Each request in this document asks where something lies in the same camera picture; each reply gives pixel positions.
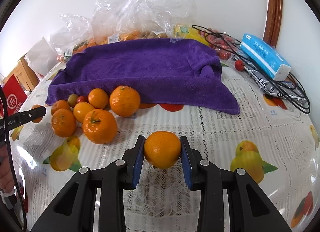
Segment medium mandarin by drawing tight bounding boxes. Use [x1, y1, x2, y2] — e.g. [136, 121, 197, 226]
[52, 108, 76, 138]

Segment small mandarin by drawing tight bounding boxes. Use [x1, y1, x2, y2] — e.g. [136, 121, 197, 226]
[51, 100, 71, 115]

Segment green-red small tomato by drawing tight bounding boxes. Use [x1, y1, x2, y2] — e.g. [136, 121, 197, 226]
[67, 93, 79, 108]

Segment oval yellow-orange kumquat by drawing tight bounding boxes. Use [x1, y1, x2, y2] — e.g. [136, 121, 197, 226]
[73, 102, 94, 123]

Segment large mandarin with stem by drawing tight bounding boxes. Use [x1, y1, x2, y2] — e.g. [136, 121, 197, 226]
[82, 108, 118, 144]

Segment small round orange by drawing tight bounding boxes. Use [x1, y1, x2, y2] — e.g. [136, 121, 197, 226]
[88, 88, 109, 109]

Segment small smooth orange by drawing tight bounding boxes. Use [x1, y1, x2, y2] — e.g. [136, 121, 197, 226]
[144, 131, 182, 169]

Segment large bumpy mandarin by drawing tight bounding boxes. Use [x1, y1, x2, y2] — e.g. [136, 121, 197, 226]
[109, 85, 140, 118]

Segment person's left hand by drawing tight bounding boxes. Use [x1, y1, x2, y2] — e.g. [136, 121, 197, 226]
[0, 146, 15, 193]

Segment red box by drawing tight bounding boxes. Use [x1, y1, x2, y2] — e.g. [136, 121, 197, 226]
[2, 75, 27, 116]

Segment wooden chair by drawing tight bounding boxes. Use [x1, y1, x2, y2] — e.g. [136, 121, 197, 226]
[3, 56, 39, 91]

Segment white plastic bag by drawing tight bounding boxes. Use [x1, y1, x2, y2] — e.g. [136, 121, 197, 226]
[24, 38, 58, 79]

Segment folded grey patterned umbrella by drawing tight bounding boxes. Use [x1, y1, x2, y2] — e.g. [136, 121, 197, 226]
[240, 58, 307, 105]

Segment lone red cherry tomato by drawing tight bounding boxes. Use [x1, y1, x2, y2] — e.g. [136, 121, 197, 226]
[234, 60, 245, 72]

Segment blue tissue pack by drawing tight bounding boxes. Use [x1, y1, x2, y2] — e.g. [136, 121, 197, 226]
[240, 33, 291, 81]

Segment purple towel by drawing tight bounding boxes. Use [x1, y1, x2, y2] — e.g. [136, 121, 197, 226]
[46, 39, 240, 114]

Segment bagged oranges behind towel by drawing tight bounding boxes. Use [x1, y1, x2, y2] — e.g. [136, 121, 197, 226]
[72, 30, 169, 55]

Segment bag of red tomatoes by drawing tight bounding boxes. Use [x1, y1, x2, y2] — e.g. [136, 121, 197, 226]
[200, 28, 240, 60]

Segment clear plastic bags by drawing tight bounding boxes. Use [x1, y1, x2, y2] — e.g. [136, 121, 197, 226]
[50, 0, 196, 54]

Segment yellow fruit bag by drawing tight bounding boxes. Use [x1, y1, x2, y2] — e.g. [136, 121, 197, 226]
[172, 25, 210, 47]

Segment black cable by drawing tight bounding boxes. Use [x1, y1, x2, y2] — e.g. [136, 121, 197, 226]
[191, 24, 311, 115]

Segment brown wooden door frame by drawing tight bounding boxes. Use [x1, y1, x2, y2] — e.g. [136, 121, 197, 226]
[263, 0, 283, 47]

